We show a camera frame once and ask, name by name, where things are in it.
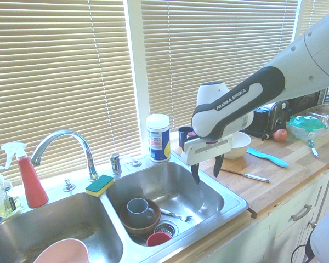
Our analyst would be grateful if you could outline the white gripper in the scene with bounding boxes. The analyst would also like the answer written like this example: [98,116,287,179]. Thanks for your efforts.
[180,134,234,185]

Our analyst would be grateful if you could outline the silver table knife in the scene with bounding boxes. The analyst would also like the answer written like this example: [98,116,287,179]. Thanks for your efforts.
[220,168,271,184]

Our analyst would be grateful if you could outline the stainless steel double sink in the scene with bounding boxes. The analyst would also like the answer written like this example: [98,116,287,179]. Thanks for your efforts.
[0,153,249,263]

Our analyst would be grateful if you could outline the teal serrated knife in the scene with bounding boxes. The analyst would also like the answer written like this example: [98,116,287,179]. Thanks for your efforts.
[246,147,290,169]

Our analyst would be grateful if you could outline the metal sink drain strainer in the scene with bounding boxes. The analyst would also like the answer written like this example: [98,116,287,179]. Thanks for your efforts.
[153,220,179,237]

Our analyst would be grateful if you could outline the white sink hole cap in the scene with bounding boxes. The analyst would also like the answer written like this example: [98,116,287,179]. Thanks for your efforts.
[122,155,142,168]

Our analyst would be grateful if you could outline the chrome sink sprayer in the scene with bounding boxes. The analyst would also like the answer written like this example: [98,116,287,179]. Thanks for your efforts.
[110,153,123,175]

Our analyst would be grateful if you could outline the white ceramic bowl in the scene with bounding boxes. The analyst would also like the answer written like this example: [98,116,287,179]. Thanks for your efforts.
[223,130,252,160]

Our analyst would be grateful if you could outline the large black mug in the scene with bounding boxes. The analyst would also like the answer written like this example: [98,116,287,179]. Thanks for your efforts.
[178,126,194,150]

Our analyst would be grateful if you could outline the silver fork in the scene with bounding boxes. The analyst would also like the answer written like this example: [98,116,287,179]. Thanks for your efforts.
[160,208,194,223]

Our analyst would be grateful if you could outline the white wipes canister blue label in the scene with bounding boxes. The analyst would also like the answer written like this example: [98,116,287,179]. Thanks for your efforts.
[145,113,171,163]

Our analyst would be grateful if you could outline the grey mug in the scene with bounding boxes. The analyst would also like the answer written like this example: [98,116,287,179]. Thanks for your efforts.
[126,197,156,228]

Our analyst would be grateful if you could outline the red apple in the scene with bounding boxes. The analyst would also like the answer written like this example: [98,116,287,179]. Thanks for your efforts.
[273,129,288,142]

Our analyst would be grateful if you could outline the black toaster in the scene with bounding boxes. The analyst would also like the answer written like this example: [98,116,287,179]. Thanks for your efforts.
[252,100,291,134]

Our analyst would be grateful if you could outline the white cabinet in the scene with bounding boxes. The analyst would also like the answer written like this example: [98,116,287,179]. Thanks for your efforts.
[178,164,329,263]

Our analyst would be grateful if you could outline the red cup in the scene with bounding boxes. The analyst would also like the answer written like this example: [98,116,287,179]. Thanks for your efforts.
[146,232,172,247]

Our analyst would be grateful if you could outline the brown wooden bowl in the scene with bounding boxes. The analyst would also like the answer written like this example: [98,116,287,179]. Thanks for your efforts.
[119,198,162,235]

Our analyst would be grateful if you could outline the clear container teal lid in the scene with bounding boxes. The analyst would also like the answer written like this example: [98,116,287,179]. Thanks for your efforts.
[286,115,328,141]

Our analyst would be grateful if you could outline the yellow and green sponge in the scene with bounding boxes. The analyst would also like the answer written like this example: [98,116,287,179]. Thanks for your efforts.
[84,174,115,198]

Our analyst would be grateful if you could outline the wide beige window blind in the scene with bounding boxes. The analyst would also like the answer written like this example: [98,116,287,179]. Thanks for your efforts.
[0,0,142,187]
[140,0,300,133]

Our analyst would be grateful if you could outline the clear glass dish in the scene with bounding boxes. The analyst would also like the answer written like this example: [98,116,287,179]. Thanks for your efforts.
[304,102,329,129]

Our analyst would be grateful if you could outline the chrome gooseneck faucet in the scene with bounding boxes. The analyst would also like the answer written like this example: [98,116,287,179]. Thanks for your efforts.
[30,129,99,182]

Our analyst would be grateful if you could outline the chrome faucet knob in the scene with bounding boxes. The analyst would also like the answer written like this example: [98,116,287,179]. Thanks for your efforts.
[63,177,76,192]

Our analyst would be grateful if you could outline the pink bowl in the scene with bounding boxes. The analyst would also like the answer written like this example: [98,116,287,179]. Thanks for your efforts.
[32,238,90,263]

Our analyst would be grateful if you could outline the red spray bottle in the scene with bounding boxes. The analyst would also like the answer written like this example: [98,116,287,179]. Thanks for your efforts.
[0,142,49,209]

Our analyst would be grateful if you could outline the narrow beige window blind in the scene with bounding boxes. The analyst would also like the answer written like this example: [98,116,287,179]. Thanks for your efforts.
[299,0,329,36]

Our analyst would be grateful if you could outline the yellow soap bottle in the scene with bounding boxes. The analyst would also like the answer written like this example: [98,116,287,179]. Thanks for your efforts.
[0,175,22,219]

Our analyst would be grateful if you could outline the metal drawer handle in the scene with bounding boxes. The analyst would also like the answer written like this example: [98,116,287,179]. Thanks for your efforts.
[291,204,313,223]

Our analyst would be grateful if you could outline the black floor cable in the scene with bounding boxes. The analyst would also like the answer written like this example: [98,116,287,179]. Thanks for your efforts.
[290,232,316,263]

